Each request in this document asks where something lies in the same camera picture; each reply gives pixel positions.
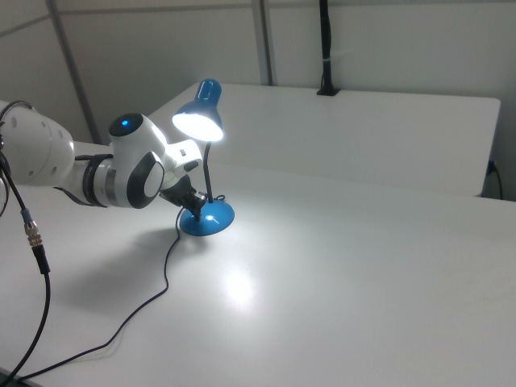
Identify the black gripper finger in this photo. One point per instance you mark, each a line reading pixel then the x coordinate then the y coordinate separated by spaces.
pixel 199 205
pixel 188 204

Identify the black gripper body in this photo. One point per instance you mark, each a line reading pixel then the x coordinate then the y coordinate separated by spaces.
pixel 179 191

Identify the blue gooseneck desk lamp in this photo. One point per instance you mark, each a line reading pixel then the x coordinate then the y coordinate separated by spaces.
pixel 209 215

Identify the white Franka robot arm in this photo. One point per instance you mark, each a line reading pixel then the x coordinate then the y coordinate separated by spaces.
pixel 133 165

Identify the black clamped pole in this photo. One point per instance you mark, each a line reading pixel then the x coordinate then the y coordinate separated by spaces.
pixel 326 44

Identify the grey metal partition post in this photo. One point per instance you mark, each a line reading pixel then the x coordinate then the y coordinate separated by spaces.
pixel 76 80
pixel 266 40

